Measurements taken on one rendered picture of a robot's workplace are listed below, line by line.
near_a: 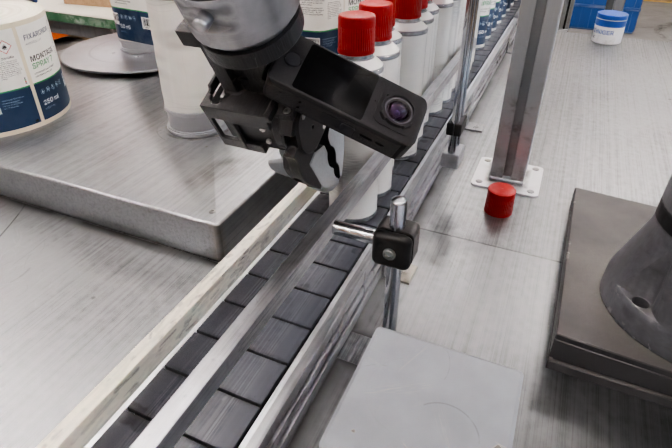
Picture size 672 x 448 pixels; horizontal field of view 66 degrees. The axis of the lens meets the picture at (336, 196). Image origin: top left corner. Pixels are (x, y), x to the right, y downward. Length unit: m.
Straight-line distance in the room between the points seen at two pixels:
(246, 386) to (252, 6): 0.25
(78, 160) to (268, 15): 0.46
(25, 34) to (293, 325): 0.57
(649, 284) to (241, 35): 0.37
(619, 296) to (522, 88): 0.30
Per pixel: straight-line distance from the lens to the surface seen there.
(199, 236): 0.57
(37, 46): 0.85
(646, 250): 0.49
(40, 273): 0.63
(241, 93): 0.41
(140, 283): 0.58
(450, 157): 0.64
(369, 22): 0.47
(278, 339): 0.42
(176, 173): 0.66
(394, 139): 0.36
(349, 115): 0.36
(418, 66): 0.62
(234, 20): 0.32
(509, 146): 0.73
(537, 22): 0.67
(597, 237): 0.61
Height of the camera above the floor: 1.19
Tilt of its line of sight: 32 degrees down
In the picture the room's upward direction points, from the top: straight up
